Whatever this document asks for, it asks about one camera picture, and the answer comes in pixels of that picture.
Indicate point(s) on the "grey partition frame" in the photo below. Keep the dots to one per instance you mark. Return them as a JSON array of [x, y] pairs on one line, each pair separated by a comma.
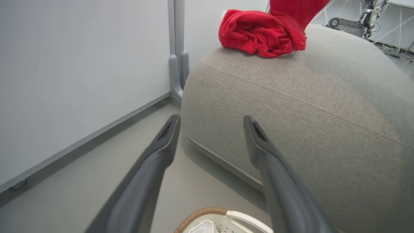
[[179, 32]]

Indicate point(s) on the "grey round partition foot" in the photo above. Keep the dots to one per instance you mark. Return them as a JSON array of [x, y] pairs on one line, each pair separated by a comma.
[[18, 184]]

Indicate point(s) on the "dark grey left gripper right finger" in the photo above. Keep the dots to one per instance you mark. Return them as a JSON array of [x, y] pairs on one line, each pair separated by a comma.
[[288, 197]]

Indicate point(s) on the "red garment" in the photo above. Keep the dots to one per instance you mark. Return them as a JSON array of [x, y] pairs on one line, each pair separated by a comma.
[[258, 32]]

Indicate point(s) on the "white cloth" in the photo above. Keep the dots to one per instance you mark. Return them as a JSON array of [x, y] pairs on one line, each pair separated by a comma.
[[203, 227]]

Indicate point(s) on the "beige fabric sofa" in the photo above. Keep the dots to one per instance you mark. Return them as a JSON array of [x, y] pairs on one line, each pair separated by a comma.
[[323, 106]]

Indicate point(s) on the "grey perforated robot base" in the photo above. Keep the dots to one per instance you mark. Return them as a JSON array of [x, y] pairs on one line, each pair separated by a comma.
[[347, 26]]

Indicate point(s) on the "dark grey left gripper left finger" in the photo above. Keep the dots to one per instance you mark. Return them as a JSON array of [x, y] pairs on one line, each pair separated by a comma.
[[139, 194]]

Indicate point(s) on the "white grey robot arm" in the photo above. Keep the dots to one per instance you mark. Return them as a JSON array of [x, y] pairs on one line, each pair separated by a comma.
[[370, 14]]

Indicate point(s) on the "white laundry basket wicker rim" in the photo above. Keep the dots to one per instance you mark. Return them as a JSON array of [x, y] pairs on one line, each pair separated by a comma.
[[236, 218]]

